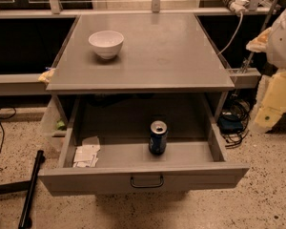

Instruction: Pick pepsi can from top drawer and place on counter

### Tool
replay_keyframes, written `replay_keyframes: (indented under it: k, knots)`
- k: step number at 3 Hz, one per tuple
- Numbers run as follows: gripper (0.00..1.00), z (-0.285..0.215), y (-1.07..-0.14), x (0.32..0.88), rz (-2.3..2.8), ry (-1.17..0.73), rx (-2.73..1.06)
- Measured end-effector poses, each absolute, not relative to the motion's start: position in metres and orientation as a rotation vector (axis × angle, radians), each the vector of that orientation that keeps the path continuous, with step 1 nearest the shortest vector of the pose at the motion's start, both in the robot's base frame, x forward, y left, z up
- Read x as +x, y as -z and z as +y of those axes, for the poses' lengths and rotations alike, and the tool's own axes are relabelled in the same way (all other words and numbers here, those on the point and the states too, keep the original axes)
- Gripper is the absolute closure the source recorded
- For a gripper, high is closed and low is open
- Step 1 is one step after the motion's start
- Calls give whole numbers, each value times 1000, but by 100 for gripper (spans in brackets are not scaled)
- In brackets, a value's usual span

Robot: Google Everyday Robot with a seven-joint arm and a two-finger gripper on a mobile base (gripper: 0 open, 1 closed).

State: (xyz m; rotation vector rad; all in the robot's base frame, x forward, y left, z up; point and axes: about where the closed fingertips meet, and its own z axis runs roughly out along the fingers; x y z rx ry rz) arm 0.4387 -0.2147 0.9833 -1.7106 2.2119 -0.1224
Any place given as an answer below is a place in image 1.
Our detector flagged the white ceramic bowl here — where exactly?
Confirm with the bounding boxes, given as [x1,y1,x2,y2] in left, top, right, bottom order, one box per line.
[89,31,124,59]

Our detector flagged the white power strip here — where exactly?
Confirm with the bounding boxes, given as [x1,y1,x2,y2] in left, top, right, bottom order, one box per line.
[221,0,248,14]

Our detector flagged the tangled black cables box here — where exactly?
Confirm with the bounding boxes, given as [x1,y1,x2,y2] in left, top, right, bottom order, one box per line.
[217,98,250,149]

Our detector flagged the grey counter cabinet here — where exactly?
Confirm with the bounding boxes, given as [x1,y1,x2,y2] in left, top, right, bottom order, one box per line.
[46,12,236,95]

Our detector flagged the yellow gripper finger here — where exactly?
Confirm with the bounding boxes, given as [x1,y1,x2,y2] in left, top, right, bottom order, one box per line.
[253,71,286,133]
[246,28,272,52]

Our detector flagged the blue pepsi can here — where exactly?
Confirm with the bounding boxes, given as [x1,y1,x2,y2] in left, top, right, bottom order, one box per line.
[149,120,168,156]

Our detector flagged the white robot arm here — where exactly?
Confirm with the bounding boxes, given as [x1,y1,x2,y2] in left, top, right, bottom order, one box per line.
[246,9,286,134]

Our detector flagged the black metal drawer handle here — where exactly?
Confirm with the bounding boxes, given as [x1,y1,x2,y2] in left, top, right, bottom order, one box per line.
[130,176,164,189]

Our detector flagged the white power cable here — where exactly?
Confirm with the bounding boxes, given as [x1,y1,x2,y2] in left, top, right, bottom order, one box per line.
[216,11,245,56]

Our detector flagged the clear plastic bin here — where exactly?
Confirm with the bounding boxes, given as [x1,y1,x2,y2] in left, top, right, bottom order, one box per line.
[39,95,68,152]

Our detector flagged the grey open top drawer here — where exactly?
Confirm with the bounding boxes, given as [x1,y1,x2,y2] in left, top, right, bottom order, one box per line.
[39,94,249,195]

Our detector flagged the grey metal rail frame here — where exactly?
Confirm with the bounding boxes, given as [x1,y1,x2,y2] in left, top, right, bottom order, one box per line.
[0,0,284,19]

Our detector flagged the black pole stand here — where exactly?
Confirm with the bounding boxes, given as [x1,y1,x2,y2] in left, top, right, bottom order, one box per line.
[0,150,46,229]

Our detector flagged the white paper packets pile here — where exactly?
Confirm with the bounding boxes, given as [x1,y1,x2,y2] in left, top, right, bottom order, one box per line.
[73,136,100,168]

